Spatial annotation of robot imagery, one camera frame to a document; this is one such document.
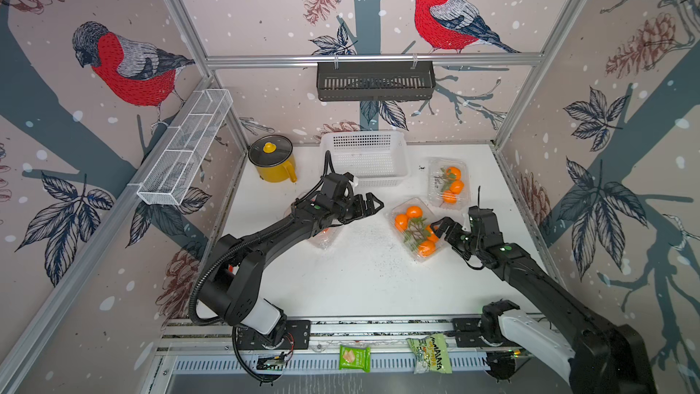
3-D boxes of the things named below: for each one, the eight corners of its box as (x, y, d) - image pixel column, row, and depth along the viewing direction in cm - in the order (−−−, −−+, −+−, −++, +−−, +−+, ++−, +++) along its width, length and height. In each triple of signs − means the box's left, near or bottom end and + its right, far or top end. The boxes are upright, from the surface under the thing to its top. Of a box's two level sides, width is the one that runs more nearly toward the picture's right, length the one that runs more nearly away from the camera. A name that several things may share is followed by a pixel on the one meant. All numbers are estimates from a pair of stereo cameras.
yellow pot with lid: (248, 184, 108) (238, 165, 98) (258, 154, 118) (250, 134, 109) (295, 184, 107) (289, 165, 98) (301, 153, 118) (296, 134, 109)
